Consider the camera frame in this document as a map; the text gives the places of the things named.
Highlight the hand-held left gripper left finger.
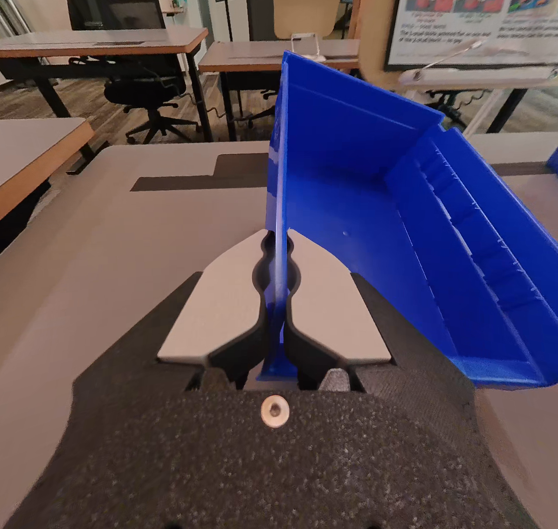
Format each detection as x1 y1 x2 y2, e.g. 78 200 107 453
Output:
156 228 276 390

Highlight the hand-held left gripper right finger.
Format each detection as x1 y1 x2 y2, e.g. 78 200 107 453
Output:
284 228 392 390

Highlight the black office chair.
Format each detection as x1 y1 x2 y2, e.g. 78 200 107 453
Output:
429 91 469 128
104 78 201 144
244 0 299 41
237 89 280 128
65 0 166 30

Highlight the brown wooden desk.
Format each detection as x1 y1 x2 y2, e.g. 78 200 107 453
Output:
198 38 362 142
486 89 528 134
0 27 209 144

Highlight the printed instruction sheet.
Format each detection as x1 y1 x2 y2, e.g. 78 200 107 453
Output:
386 0 558 69

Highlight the white document stand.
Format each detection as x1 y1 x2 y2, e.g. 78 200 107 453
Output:
360 0 558 135

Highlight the black cable flap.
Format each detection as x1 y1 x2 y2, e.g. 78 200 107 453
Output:
215 153 271 176

